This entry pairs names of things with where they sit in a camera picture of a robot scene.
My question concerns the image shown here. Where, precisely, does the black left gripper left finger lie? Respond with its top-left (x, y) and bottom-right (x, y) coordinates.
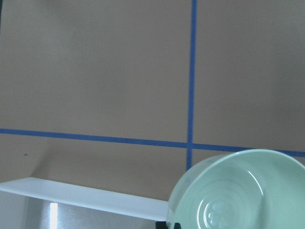
top-left (155, 221), bottom-right (168, 229)

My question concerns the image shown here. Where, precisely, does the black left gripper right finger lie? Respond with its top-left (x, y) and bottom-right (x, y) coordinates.
top-left (174, 223), bottom-right (182, 229)

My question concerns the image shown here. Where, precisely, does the light green ceramic bowl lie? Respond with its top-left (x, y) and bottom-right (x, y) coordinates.
top-left (166, 149), bottom-right (305, 229)

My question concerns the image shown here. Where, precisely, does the clear plastic storage box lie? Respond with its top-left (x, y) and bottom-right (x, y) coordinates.
top-left (0, 177), bottom-right (168, 221)

